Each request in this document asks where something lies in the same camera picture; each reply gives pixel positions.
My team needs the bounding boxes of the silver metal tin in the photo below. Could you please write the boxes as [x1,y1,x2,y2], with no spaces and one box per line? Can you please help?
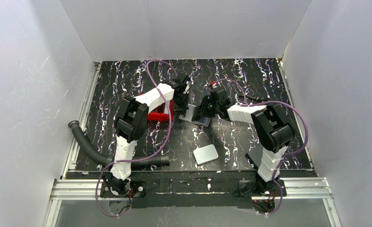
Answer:
[193,144,219,166]

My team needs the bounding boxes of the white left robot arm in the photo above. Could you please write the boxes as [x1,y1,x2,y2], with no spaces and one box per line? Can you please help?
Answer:
[114,75,191,161]

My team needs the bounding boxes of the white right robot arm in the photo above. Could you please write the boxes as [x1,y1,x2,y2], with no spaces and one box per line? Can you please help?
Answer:
[188,87,295,183]

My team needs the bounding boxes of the black corrugated hose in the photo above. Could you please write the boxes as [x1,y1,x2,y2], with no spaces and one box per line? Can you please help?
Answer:
[68,120,170,170]

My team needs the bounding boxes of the red plastic bin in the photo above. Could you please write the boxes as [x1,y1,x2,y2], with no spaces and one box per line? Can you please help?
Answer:
[147,100,174,122]

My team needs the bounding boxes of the grey leather card holder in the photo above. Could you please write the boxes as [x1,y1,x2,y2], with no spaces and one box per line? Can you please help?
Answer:
[179,104,211,127]

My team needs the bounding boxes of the black flat plate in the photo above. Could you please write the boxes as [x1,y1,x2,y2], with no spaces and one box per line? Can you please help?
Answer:
[245,144,263,170]

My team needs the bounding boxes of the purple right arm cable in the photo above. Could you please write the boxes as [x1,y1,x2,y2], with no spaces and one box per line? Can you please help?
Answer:
[214,78,309,217]

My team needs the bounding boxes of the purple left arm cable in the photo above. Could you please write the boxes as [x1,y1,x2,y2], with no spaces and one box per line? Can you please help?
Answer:
[95,59,178,218]

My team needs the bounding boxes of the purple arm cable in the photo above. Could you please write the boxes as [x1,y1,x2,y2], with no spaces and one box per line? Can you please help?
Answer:
[95,59,178,218]
[214,78,309,217]

